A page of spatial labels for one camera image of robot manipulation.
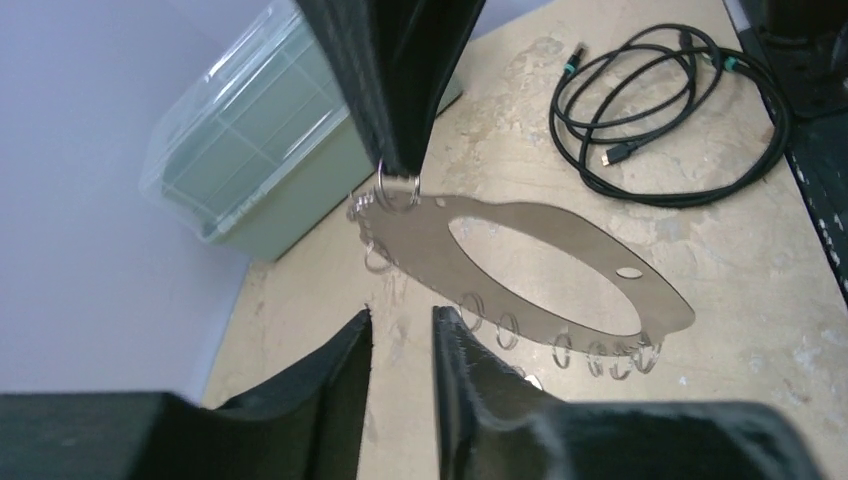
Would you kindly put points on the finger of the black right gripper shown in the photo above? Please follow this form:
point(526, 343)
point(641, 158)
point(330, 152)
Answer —
point(420, 46)
point(346, 31)

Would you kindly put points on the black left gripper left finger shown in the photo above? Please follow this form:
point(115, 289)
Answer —
point(306, 422)

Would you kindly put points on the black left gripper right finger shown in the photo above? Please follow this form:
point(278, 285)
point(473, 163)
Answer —
point(494, 424)

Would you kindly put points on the clear plastic storage box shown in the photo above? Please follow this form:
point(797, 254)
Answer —
point(262, 146)

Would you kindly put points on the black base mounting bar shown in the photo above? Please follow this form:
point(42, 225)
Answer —
point(804, 44)

